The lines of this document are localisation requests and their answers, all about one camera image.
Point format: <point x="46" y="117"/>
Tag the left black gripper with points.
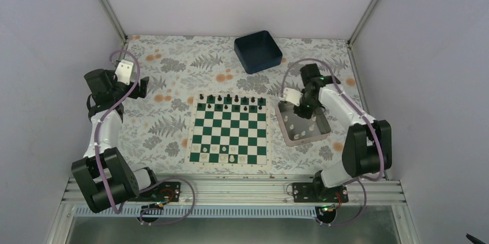
<point x="142" y="93"/>

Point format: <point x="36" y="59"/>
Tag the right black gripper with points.
<point x="305" y="114"/>

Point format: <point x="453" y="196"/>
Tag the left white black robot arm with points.
<point x="103" y="175"/>

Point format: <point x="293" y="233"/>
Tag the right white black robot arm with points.
<point x="368" y="144"/>

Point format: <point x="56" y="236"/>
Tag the green white chess board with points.
<point x="244" y="133"/>

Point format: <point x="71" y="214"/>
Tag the metal tray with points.
<point x="297" y="130"/>

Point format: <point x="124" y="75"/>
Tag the floral patterned table mat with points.
<point x="155" y="131"/>

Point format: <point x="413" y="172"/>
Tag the dark blue square bin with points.
<point x="257" y="52"/>

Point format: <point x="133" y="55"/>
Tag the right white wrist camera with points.
<point x="292" y="96"/>

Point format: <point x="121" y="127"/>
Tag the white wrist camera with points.
<point x="292" y="96"/>
<point x="123" y="71"/>

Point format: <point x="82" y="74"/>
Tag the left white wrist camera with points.
<point x="123" y="71"/>

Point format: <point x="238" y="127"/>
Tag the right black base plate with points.
<point x="310" y="193"/>

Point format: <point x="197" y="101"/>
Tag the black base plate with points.
<point x="310" y="193"/>
<point x="165" y="192"/>

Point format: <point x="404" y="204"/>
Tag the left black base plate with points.
<point x="165" y="192"/>

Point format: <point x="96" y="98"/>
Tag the aluminium rail frame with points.
<point x="242" y="209"/>

